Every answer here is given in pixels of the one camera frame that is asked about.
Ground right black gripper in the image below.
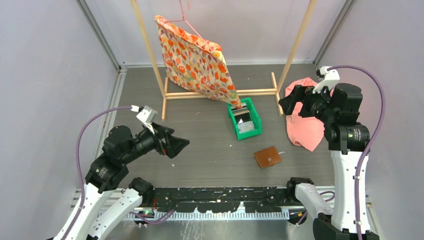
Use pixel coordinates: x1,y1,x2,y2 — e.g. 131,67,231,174
279,83,337,124

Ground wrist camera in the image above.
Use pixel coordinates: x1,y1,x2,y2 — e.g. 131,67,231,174
312,66,340,94
136,105,157,135

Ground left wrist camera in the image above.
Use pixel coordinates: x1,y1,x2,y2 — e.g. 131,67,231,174
136,105,157,135

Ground floral fabric bag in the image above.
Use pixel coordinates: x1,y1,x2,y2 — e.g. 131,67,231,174
154,15,242,109

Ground pink crumpled cloth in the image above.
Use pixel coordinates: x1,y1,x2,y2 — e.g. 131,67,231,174
284,77,335,153

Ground green plastic card bin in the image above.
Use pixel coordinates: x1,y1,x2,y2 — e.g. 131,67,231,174
227,97,263,141

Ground stack of credit cards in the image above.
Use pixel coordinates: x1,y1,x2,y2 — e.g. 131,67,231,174
230,102,256,134

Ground wooden clothes rack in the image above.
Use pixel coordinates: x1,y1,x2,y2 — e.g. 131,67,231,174
129,0,318,121

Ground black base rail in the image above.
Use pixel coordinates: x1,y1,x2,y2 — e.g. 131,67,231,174
140,186,301,214

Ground aluminium frame rail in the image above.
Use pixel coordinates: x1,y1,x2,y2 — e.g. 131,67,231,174
133,204,306,221

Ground pink wire hanger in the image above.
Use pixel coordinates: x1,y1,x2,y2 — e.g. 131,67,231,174
166,0,219,51

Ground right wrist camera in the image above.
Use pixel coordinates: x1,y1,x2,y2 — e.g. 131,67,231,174
312,66,340,94

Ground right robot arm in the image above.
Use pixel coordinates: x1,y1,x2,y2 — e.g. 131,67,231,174
279,83,379,240

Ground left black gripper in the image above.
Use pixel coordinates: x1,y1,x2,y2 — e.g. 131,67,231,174
122,119,190,163

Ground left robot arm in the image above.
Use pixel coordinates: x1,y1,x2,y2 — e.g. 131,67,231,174
54,123,190,240

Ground brown leather card holder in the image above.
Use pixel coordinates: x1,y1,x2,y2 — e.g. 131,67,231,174
253,146,282,169

